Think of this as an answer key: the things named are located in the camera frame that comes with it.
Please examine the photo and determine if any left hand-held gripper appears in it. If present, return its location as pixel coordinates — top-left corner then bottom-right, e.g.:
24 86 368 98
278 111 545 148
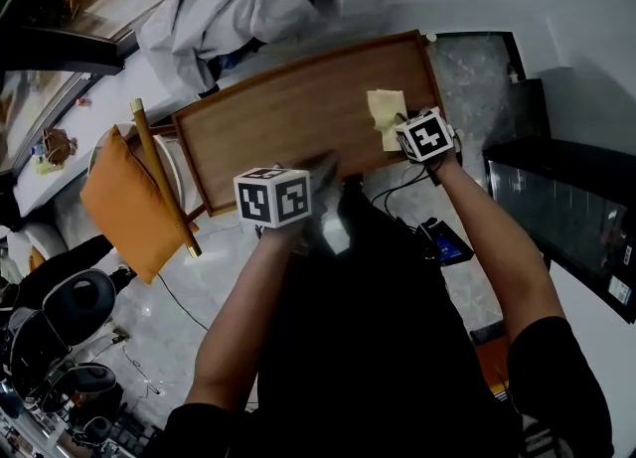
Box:
233 150 344 229

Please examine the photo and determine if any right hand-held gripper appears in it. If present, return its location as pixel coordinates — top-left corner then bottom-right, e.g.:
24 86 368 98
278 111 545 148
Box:
396 106 456 164

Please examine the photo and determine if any yellow cloth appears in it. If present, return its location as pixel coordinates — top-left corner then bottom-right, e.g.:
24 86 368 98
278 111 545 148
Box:
366 88 409 153

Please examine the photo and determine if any wooden serving cart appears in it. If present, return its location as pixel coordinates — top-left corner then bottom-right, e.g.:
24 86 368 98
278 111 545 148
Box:
129 29 446 259

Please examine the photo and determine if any person's left forearm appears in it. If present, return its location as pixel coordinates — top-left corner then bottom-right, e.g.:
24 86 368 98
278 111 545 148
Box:
184 225 309 412

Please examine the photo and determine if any person's right forearm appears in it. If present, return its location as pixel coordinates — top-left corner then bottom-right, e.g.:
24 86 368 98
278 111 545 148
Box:
431 152 565 343

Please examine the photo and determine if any black device with blue screen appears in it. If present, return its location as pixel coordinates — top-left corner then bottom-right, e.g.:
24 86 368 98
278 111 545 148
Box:
416 217 476 268

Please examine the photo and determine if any white round chair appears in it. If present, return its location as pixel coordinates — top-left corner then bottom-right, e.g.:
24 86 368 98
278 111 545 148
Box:
88 122 210 229

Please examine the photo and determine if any black glass-door fridge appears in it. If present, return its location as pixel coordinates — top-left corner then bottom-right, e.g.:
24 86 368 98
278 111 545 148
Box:
482 136 636 324

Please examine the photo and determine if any person's black shirt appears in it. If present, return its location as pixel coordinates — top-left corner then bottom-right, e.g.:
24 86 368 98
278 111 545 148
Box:
148 182 615 458

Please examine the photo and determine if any grey fabric sheet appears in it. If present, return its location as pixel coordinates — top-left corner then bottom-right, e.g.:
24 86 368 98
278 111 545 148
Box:
136 0 319 94

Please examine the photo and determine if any large orange cushion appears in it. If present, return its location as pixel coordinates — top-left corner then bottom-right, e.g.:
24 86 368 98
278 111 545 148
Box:
79 123 200 284

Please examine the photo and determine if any brown bag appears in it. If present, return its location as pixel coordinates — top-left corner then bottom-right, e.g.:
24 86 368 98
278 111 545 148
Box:
42 127 80 167

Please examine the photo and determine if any yellow-green bag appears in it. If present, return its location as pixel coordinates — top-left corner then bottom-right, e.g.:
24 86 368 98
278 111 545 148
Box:
30 152 66 177

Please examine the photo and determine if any black round chair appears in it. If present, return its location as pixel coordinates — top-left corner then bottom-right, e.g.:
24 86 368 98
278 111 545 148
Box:
42 268 118 347

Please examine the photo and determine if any white armchair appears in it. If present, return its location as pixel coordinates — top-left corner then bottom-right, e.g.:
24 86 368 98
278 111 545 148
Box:
7 221 69 273

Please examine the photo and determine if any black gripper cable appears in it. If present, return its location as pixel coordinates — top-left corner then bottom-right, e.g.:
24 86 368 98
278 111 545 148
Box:
370 160 463 229

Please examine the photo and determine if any black floor cable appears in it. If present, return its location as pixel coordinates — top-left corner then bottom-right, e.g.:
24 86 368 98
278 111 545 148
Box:
157 274 210 333

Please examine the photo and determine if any black window frame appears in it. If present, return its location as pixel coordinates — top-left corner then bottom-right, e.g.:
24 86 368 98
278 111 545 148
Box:
0 0 339 77

